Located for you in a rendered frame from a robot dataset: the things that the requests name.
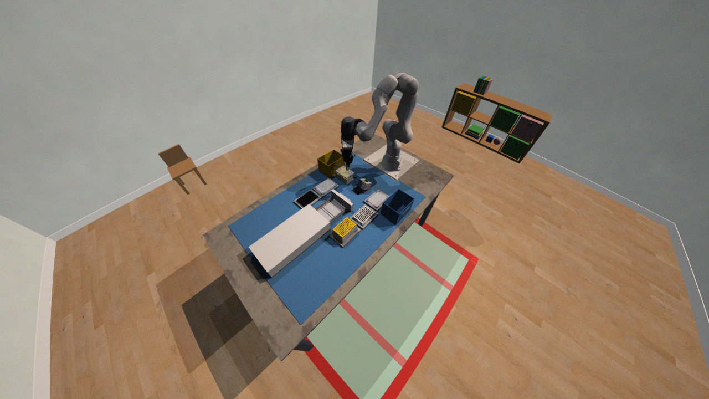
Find yellow bin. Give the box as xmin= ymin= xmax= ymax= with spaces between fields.
xmin=317 ymin=149 xmax=345 ymax=178

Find yellow plate with grid of black holes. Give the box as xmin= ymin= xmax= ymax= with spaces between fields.
xmin=332 ymin=217 xmax=357 ymax=243

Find blue bench mat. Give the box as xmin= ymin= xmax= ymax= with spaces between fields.
xmin=229 ymin=153 xmax=425 ymax=324

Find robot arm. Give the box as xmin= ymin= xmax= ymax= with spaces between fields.
xmin=341 ymin=72 xmax=418 ymax=171

